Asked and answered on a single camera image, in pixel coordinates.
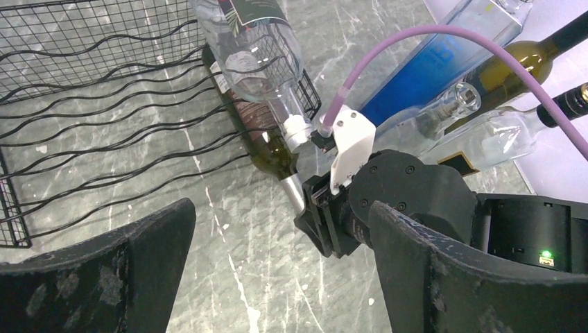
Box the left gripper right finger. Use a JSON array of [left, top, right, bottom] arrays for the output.
[[368, 201, 587, 332]]

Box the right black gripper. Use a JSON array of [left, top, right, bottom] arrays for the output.
[[294, 149, 478, 258]]

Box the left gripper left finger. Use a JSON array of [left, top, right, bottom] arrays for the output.
[[1, 198, 196, 332]]

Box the clear round labelled bottle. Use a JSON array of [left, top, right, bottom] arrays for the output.
[[192, 0, 313, 153]]

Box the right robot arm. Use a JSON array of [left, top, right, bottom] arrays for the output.
[[295, 149, 587, 274]]

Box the clear slim empty bottle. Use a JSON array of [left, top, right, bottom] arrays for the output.
[[374, 82, 481, 156]]

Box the clear bottle black cap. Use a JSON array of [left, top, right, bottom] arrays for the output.
[[436, 83, 588, 178]]

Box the tall blue square bottle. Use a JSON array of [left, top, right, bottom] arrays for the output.
[[360, 0, 532, 126]]

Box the green wine bottle black neck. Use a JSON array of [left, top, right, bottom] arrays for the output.
[[443, 9, 588, 137]]

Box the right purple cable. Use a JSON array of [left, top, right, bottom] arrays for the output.
[[319, 24, 588, 162]]

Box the black wire wine rack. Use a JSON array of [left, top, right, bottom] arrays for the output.
[[0, 0, 322, 249]]

